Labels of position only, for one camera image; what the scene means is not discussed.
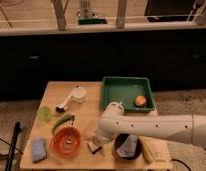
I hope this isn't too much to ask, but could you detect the wooden block eraser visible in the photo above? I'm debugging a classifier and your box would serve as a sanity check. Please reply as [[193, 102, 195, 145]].
[[87, 141, 102, 154]]

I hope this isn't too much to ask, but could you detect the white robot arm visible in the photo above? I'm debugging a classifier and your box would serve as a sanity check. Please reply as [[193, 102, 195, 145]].
[[97, 102, 206, 148]]

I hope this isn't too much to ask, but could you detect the white paper cup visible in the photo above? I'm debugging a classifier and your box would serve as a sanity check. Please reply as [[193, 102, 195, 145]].
[[73, 87, 86, 103]]

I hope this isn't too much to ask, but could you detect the small green cup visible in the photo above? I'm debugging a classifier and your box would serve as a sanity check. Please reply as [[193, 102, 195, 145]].
[[37, 106, 51, 122]]

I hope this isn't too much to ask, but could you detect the green plastic tray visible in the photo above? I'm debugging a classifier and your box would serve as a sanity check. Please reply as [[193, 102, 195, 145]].
[[101, 76, 155, 113]]

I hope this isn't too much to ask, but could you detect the orange round fruit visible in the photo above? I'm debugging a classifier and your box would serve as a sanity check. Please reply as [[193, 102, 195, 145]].
[[134, 95, 147, 107]]

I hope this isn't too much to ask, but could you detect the white dish brush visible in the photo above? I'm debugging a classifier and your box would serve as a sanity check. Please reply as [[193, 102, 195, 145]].
[[56, 89, 75, 113]]

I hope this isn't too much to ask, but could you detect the dark brown plate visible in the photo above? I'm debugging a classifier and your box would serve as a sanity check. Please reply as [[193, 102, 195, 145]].
[[114, 134, 142, 160]]

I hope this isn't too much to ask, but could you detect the wooden table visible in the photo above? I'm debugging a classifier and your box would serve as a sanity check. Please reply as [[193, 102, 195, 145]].
[[20, 82, 173, 171]]

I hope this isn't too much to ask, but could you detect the metal spoon in bowl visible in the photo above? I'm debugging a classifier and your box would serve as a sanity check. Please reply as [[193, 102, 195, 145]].
[[66, 121, 74, 145]]

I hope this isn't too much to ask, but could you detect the orange bowl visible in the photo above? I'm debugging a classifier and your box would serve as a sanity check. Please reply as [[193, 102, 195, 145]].
[[50, 127, 81, 159]]

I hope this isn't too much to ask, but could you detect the grey cloth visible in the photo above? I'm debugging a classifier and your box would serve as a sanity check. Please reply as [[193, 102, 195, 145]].
[[117, 135, 138, 157]]

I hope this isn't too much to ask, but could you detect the yellow corn cob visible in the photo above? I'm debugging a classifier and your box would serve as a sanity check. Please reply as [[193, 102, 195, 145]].
[[140, 139, 155, 163]]

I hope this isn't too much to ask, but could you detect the blue sponge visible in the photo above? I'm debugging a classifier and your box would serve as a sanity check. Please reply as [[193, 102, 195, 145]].
[[31, 138, 47, 163]]

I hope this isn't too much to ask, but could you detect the black stand pole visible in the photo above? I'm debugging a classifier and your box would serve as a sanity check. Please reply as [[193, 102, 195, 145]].
[[5, 122, 21, 171]]

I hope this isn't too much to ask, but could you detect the black floor cable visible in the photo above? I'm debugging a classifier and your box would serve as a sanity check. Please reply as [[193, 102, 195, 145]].
[[171, 146, 206, 171]]

